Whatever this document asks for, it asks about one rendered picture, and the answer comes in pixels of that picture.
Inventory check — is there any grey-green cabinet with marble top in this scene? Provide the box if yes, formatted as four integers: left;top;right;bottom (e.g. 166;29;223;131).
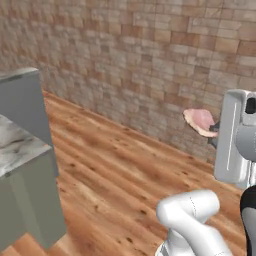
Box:
0;114;68;253

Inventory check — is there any pink raw steak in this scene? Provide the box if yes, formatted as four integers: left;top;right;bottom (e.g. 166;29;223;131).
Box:
182;108;220;139

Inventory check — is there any grey tall cabinet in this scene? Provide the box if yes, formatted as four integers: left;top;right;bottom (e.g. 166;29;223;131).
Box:
0;67;61;178

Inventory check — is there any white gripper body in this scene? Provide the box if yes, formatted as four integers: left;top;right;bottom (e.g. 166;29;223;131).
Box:
213;89;248;185

